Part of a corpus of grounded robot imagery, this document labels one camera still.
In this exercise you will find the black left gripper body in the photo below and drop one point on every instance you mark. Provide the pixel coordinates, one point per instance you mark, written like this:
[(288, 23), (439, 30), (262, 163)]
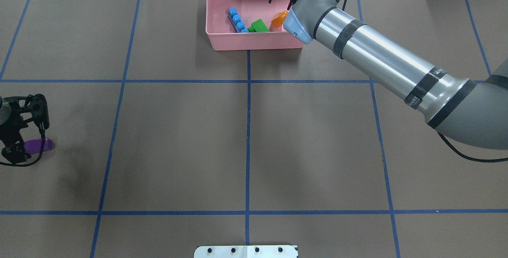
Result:
[(8, 128)]

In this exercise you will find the purple sloped block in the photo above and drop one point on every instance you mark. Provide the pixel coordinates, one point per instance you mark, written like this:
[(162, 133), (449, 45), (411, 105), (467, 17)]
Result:
[(33, 146)]

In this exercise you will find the orange sloped block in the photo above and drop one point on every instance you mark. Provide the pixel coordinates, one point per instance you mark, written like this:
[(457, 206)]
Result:
[(278, 19)]

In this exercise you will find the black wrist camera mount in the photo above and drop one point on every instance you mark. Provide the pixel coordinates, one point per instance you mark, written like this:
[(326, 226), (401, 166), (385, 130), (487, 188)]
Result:
[(18, 111)]

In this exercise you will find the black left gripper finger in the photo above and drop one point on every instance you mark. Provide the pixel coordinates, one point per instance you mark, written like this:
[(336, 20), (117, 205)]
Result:
[(16, 155)]

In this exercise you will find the pink plastic box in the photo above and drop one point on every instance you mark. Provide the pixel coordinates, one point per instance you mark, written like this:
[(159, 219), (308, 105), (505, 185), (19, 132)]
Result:
[(223, 36)]

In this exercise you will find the long blue four-stud block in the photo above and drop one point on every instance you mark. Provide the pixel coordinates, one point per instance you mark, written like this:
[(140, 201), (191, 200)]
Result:
[(236, 21)]

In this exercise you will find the green block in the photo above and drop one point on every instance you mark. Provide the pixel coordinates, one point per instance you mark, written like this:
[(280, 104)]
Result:
[(258, 26)]

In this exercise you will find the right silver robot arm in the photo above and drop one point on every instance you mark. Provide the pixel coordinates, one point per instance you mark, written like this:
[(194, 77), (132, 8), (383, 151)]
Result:
[(467, 112)]

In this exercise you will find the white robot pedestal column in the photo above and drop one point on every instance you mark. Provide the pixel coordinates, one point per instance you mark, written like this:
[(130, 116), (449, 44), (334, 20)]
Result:
[(247, 251)]

